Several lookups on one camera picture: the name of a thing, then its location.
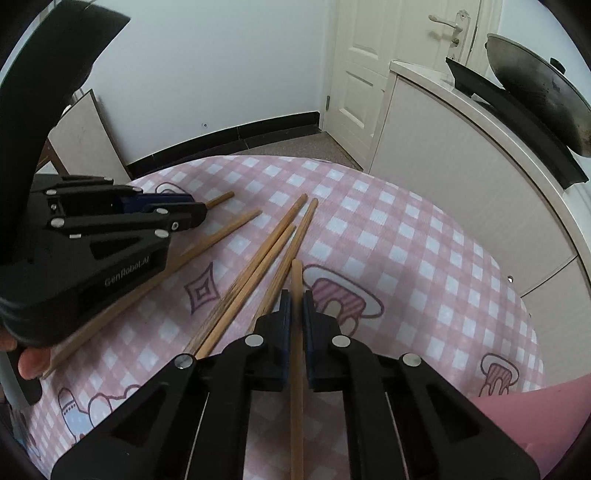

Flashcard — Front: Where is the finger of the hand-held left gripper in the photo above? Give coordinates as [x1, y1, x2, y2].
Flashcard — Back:
[45, 202, 208, 241]
[33, 174, 195, 214]

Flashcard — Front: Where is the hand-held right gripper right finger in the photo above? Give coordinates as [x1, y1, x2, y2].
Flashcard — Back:
[302, 290, 541, 480]

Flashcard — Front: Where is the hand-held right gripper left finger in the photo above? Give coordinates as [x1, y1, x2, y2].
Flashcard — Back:
[51, 290, 293, 480]

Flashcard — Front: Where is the single wooden chopstick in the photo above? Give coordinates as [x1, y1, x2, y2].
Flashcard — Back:
[203, 191, 235, 212]
[290, 259, 306, 480]

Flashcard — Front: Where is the bunch of wooden chopsticks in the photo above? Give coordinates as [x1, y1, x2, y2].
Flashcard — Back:
[41, 194, 319, 379]

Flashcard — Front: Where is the pink cup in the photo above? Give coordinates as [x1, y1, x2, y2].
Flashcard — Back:
[478, 379, 585, 467]

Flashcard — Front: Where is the person's left hand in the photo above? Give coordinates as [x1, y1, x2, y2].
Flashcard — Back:
[0, 323, 52, 380]

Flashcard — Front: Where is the plain cardboard box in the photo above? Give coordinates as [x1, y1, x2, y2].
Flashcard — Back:
[46, 88, 133, 185]

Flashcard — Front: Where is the pink checked tablecloth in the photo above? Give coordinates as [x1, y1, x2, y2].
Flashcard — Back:
[9, 154, 548, 480]

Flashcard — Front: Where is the white kitchen cabinet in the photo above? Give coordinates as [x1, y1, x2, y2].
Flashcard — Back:
[367, 60, 591, 384]

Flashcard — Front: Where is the white door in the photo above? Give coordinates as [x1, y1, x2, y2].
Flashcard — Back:
[321, 0, 485, 171]

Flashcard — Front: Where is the black induction cooktop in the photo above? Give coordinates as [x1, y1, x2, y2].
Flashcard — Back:
[444, 56, 589, 189]

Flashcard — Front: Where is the wok with glass lid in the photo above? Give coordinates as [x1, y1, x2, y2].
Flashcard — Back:
[484, 33, 591, 160]

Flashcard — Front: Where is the metal door handle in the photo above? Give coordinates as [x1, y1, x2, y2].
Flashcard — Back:
[428, 11, 465, 47]

